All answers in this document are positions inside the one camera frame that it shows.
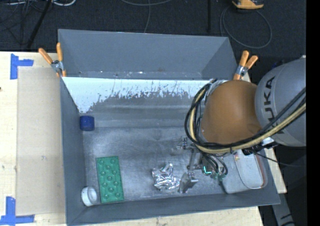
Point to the dark green flat block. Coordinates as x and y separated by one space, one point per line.
110 180

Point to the black cylinder on white bracket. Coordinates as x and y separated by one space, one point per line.
250 150

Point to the grey metal bin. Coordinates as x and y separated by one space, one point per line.
140 142

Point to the blue cup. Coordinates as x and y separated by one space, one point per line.
87 123

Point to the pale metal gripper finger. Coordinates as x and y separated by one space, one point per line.
184 143
187 182

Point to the pale brown flat board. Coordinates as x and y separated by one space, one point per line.
37 139

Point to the white cup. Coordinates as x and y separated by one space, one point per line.
88 195

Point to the crumpled silver foil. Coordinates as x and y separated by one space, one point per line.
164 177

